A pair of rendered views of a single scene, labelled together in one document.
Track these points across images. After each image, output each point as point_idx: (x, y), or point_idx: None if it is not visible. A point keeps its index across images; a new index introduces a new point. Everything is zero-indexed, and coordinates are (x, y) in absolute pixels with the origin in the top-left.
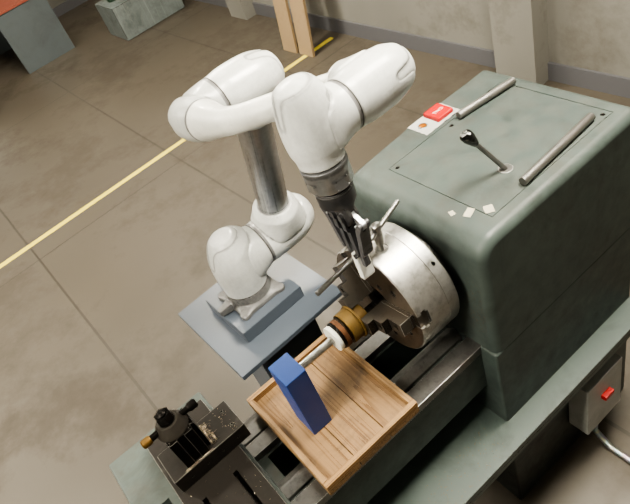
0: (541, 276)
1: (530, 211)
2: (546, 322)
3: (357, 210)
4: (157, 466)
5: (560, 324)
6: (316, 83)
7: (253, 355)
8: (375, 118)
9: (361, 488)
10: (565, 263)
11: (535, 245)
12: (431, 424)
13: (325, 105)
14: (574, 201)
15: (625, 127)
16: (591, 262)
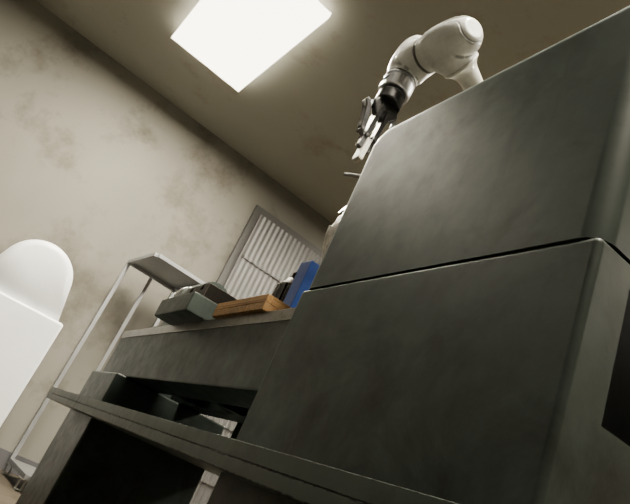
0: (392, 209)
1: (428, 109)
2: (352, 309)
3: (376, 98)
4: None
5: (359, 347)
6: (417, 35)
7: None
8: (421, 48)
9: (208, 353)
10: (423, 214)
11: (410, 155)
12: (249, 360)
13: (407, 40)
14: (477, 115)
15: (608, 17)
16: (458, 255)
